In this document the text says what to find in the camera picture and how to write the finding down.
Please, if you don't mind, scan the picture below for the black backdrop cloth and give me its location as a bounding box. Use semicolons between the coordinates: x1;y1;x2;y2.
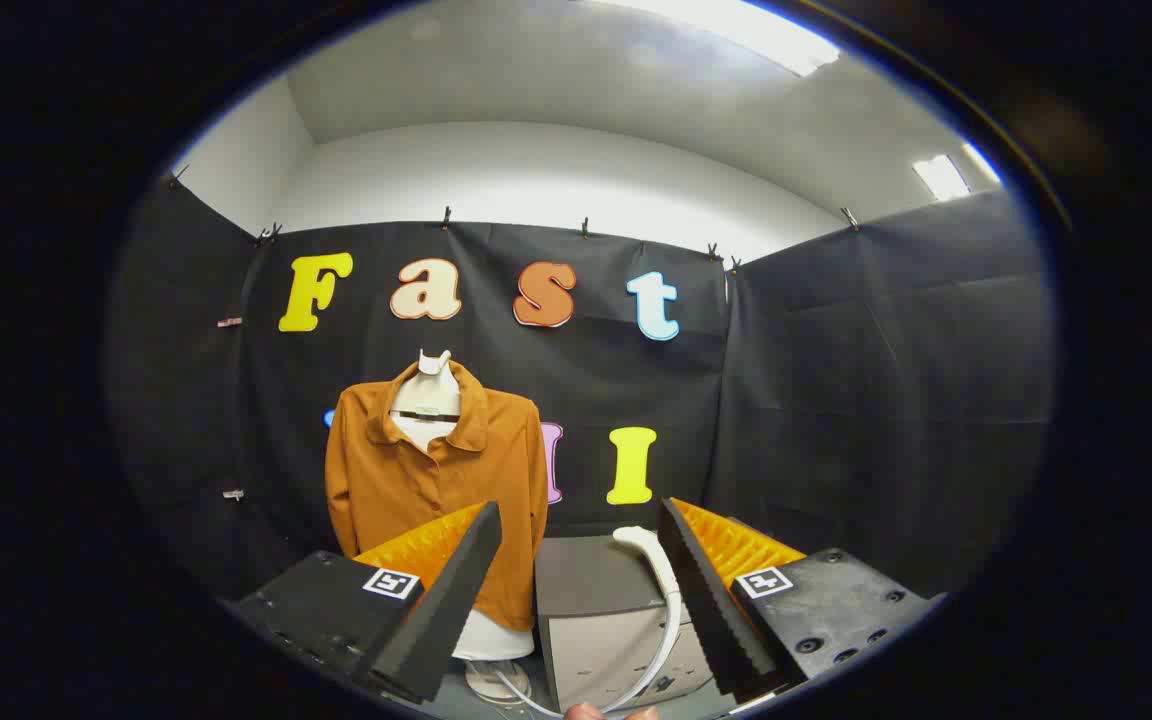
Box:
106;175;1057;621

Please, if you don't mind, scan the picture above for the long ceiling light panel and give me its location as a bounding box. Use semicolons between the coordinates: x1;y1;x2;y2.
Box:
586;0;842;78

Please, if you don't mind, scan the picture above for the orange button shirt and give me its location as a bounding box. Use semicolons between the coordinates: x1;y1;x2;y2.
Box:
324;360;549;633

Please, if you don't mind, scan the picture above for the white torso clothes form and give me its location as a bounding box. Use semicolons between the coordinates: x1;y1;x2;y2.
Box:
388;348;537;706

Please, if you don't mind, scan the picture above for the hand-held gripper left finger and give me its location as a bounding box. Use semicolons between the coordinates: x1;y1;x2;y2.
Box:
234;500;504;705

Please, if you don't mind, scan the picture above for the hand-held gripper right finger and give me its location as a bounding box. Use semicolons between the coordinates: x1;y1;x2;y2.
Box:
656;496;945;703

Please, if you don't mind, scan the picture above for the grey cabinet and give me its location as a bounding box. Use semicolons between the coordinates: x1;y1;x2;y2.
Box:
534;535;727;713

